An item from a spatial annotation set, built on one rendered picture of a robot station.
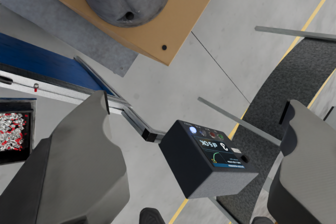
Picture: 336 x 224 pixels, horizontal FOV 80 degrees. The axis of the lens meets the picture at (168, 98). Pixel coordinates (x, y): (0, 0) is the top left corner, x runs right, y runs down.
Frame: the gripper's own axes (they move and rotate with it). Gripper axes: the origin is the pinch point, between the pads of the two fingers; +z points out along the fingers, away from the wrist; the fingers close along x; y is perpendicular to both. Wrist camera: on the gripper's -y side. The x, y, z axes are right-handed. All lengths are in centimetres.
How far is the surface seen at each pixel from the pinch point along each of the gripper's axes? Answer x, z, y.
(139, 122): -13, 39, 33
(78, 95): -32, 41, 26
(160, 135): -6, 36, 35
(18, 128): -47, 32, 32
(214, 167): 8.7, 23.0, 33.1
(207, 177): 7.0, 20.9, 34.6
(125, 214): -54, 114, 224
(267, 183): 175, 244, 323
